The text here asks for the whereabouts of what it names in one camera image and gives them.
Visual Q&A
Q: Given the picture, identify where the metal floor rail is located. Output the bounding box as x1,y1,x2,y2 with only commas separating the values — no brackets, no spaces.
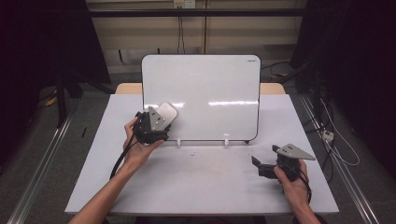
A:
299,95,380,224
7,115,75,224

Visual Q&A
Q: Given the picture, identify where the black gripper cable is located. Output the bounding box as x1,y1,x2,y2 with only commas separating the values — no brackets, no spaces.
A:
297,169,313,205
109,133,138,180

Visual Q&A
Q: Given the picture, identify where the black horizontal bar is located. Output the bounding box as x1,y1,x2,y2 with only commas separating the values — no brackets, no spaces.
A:
88,7,308,19

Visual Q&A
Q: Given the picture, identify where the white whiteboard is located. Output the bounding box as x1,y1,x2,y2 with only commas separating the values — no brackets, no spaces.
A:
141,54,262,143

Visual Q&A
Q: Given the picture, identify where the black floor cable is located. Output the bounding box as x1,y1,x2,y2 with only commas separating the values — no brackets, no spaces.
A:
261,61,291,79

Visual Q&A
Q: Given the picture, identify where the white whiteboard eraser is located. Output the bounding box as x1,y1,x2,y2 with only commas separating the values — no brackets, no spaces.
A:
155,102,178,125

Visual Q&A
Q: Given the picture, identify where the black hanging cable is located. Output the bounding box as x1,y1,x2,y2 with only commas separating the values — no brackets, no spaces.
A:
177,7,186,55

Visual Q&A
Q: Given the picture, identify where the white power strip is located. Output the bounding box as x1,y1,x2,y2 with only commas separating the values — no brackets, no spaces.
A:
321,129,335,143

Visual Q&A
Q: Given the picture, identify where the white wall socket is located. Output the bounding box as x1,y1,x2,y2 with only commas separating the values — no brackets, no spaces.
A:
173,0,197,9

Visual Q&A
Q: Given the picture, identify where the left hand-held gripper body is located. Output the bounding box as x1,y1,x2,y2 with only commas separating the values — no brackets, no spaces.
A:
134,105,173,146

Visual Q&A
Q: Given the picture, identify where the white cable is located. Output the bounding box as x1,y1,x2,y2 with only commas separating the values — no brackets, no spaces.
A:
319,98,361,167

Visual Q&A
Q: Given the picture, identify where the person's right hand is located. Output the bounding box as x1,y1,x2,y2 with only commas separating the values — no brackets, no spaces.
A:
273,159,311,210

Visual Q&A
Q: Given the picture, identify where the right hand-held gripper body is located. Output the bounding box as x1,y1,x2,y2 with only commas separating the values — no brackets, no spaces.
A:
257,143,317,183

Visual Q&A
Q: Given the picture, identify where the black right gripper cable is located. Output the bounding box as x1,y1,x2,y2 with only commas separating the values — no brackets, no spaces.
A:
297,169,313,205

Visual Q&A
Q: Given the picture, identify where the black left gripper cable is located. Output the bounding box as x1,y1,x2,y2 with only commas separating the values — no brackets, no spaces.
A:
109,133,138,180

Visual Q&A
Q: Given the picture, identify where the person's left hand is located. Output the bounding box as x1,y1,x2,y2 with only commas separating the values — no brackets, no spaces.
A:
122,117,165,173

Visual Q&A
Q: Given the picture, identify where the wooden table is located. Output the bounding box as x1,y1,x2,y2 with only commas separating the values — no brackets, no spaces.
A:
114,82,287,95

